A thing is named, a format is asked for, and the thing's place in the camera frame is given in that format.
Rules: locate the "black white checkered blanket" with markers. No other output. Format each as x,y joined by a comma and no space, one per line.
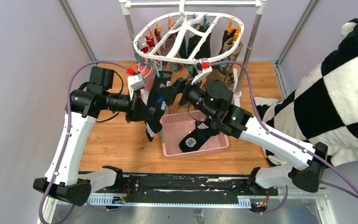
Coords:
324,106

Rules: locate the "white metal drying rack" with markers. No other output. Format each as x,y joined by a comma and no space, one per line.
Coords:
126,5

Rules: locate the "pink plastic basket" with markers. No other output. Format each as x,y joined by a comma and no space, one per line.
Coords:
182,137

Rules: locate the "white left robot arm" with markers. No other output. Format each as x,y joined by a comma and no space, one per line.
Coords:
62,180

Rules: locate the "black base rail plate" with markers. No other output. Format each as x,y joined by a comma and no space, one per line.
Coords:
187,189

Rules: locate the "white oval clip hanger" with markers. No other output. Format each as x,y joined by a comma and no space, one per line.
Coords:
179,37

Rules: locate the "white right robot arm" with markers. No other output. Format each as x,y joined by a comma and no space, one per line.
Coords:
304,167

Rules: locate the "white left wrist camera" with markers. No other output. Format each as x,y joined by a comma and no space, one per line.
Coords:
135,82

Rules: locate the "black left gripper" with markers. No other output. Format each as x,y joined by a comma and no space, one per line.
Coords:
138,110

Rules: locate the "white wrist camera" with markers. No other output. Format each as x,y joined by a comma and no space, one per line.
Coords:
135,82
203,68

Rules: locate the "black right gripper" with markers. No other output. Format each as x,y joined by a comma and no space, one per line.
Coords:
168,93

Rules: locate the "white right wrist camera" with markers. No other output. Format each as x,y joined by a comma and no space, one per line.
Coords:
203,68

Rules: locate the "red white striped sock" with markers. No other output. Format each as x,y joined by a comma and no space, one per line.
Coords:
147,43

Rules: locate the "pink sock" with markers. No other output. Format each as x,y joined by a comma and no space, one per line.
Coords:
148,74

